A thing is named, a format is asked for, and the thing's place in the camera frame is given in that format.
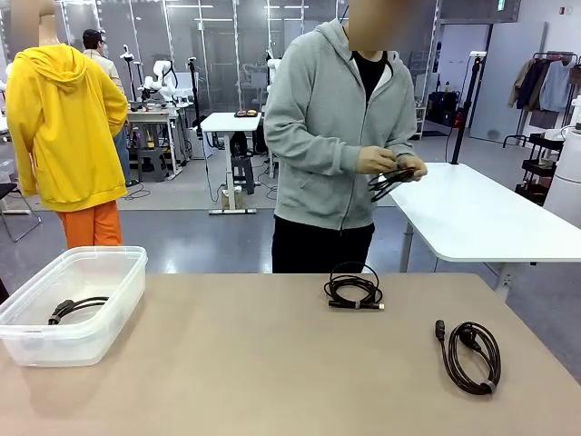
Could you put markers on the beige mannequin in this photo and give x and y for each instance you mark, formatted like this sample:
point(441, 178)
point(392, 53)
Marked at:
point(50, 34)

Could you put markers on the white table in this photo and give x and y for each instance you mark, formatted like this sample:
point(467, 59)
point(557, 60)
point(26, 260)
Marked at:
point(476, 218)

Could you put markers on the person's right forearm grey sleeve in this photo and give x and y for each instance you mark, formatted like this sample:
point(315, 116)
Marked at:
point(313, 152)

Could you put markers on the yellow hoodie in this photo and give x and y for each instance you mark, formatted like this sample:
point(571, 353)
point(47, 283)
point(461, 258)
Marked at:
point(63, 136)

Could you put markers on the black tripod with camera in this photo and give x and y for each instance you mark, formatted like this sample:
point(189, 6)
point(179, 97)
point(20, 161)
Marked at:
point(129, 56)

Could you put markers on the black clothes rack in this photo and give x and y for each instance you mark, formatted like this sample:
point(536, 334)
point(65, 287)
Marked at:
point(522, 131)

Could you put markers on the white standing desk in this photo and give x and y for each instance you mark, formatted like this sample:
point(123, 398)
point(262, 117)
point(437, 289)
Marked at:
point(227, 122)

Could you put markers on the wooden shoe rack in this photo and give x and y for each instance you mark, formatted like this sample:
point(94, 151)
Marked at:
point(421, 122)

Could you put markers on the person's right hand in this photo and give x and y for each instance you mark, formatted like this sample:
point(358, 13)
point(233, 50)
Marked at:
point(374, 160)

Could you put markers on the orange trousers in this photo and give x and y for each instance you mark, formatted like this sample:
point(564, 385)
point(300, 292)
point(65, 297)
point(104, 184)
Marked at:
point(91, 224)

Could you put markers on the grey step stool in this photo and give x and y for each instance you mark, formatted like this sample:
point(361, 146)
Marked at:
point(150, 161)

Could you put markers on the thin black tripod pole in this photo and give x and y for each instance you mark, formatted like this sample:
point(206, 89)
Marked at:
point(195, 95)

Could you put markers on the black stool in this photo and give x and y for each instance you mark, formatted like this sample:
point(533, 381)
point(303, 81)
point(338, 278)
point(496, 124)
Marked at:
point(243, 175)

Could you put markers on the light blue hanging sweater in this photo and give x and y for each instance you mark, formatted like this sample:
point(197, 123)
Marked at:
point(556, 86)

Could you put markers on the person's left forearm grey sleeve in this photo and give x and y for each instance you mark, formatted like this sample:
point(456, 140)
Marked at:
point(404, 145)

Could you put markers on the black luggage bags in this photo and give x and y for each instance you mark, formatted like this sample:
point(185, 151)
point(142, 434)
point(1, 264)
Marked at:
point(442, 109)

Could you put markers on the clear plastic storage container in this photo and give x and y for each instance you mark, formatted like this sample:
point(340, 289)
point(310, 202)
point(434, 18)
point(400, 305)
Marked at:
point(72, 336)

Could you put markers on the black camera stand pole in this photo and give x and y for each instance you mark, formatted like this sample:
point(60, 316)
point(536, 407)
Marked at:
point(465, 113)

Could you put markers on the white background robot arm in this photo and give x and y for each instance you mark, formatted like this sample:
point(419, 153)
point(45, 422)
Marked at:
point(165, 79)

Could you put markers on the black utility cart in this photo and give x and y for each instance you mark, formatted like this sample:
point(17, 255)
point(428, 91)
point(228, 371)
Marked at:
point(540, 168)

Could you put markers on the grey workbench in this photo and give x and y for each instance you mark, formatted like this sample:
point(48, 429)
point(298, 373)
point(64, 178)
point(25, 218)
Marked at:
point(150, 115)

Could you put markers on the black tray with food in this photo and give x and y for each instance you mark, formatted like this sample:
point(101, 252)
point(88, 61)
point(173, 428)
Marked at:
point(247, 113)

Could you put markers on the person in grey hoodie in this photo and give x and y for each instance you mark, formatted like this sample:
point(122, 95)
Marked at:
point(318, 136)

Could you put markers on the white cylindrical pedestal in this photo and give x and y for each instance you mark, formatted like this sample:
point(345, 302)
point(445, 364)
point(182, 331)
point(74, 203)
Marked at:
point(565, 181)

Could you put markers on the navy hanging jacket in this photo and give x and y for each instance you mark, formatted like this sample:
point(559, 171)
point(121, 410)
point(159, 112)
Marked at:
point(531, 86)

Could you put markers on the person's left hand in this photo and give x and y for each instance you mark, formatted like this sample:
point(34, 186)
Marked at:
point(414, 169)

